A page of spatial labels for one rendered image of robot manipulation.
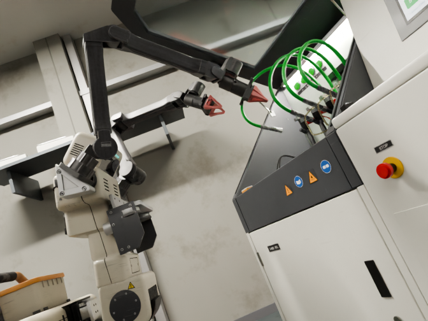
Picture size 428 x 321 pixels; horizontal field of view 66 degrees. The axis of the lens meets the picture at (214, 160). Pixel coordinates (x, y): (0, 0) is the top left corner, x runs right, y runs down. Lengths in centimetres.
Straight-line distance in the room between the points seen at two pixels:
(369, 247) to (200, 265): 262
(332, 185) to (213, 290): 263
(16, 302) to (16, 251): 267
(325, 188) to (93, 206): 81
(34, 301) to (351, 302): 102
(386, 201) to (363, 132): 18
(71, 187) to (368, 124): 89
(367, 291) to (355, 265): 7
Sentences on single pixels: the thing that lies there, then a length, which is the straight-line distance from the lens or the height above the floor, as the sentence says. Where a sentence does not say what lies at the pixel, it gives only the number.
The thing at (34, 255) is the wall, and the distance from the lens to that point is 392.
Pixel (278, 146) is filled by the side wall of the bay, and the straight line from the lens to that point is 168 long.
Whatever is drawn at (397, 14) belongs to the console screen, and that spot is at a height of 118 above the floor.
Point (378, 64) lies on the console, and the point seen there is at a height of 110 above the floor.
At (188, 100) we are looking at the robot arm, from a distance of 158.
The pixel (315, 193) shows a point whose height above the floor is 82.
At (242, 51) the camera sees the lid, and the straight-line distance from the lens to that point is 175.
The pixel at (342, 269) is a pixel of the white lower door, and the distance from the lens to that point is 110.
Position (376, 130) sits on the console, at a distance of 87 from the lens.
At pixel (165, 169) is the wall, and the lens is 359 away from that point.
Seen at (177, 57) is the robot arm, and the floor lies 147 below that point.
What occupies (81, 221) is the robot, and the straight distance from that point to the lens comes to 130.
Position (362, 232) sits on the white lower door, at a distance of 99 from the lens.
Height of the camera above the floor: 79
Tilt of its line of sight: 14 degrees up
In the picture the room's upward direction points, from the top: 23 degrees counter-clockwise
